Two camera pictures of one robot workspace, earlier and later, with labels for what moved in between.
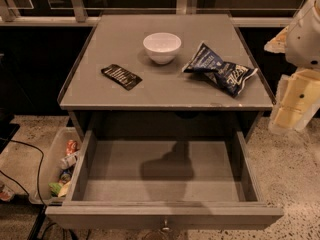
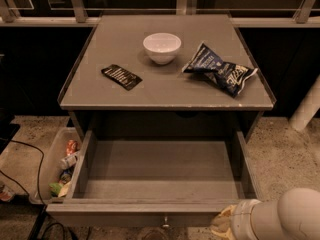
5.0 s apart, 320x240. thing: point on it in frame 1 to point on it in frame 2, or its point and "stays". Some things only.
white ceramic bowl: [162, 47] stays
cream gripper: [304, 42] to [240, 219]
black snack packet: [120, 75] stays
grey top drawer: [163, 179] stays
